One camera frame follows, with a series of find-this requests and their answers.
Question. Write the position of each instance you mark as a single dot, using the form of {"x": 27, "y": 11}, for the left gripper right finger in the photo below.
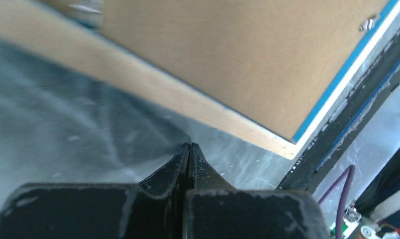
{"x": 214, "y": 209}

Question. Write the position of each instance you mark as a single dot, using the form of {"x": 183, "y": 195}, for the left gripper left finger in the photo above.
{"x": 150, "y": 209}

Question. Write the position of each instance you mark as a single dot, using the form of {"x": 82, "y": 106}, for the blue picture frame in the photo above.
{"x": 40, "y": 28}

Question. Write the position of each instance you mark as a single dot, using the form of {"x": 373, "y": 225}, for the black base bar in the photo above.
{"x": 326, "y": 149}

